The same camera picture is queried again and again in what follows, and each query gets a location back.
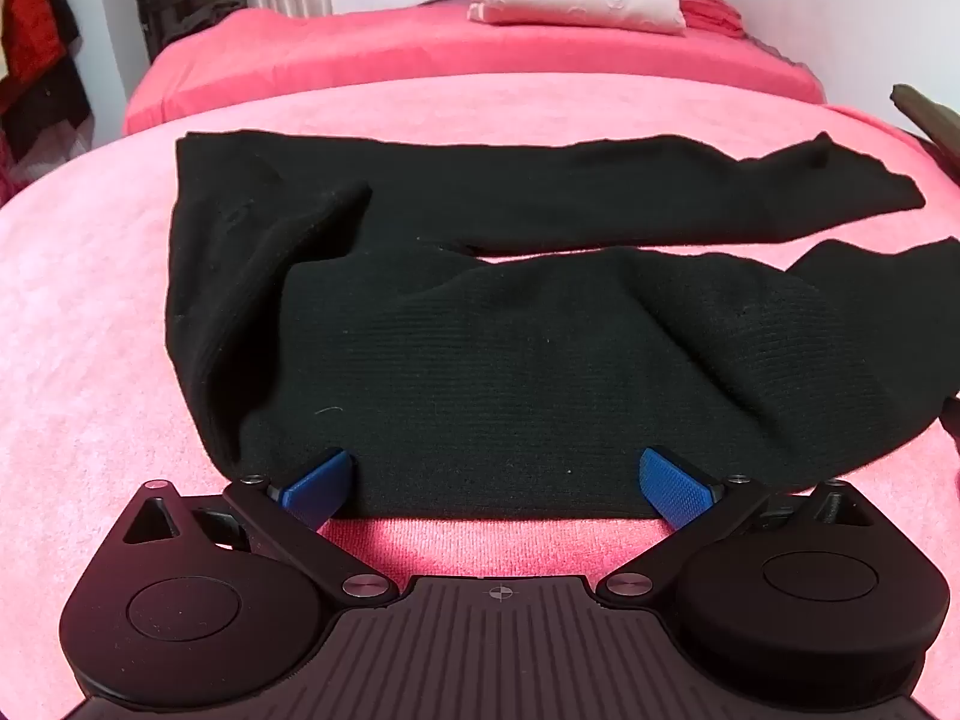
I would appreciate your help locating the pink blanket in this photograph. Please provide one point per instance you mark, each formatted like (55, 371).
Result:
(90, 315)

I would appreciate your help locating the folded coral cloth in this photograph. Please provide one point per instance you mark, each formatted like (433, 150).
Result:
(709, 7)

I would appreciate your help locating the red hanging jacket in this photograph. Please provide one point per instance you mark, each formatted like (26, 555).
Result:
(26, 4)

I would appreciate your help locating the black pants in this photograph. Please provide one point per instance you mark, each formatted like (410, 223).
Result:
(487, 360)

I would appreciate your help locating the black hanging garment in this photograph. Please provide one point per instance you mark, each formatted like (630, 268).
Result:
(52, 101)

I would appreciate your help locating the dark brown object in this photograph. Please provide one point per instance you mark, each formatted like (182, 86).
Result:
(934, 120)

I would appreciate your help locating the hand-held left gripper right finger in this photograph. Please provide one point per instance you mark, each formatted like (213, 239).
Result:
(675, 493)

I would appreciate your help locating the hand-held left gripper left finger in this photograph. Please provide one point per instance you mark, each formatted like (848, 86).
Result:
(319, 486)

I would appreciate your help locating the red-covered bed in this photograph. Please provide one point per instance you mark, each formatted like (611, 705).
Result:
(375, 52)

